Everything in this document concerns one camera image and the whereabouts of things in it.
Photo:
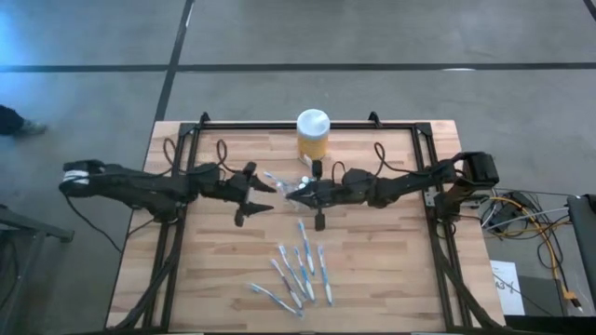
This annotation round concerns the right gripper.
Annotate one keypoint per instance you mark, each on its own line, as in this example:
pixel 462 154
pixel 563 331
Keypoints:
pixel 349 188

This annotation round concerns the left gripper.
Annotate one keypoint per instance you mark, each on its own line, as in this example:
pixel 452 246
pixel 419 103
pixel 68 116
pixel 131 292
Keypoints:
pixel 233 188

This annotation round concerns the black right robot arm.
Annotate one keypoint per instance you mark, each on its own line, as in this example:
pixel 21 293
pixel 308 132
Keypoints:
pixel 410 183

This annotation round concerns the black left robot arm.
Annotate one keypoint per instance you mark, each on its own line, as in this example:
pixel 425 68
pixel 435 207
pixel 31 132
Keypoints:
pixel 139 191

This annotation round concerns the yellow wipes canister white lid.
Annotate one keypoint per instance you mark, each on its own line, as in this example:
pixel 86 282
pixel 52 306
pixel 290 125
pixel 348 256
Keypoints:
pixel 313 135

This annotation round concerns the grey metal mounting plate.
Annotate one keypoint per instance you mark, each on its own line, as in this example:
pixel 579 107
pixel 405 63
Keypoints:
pixel 430 197

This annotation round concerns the white paper sheet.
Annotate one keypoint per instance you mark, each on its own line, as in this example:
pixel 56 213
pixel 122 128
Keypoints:
pixel 505 279

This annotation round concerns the dark grey side stand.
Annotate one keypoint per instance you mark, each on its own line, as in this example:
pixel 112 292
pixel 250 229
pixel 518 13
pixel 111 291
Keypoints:
pixel 28 228

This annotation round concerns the person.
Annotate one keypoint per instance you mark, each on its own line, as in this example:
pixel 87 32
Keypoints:
pixel 18 123

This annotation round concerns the dark grey equipment case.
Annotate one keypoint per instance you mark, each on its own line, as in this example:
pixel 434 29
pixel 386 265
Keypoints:
pixel 545 298

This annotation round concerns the black metal table frame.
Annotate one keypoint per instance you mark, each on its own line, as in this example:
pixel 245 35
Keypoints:
pixel 261 125

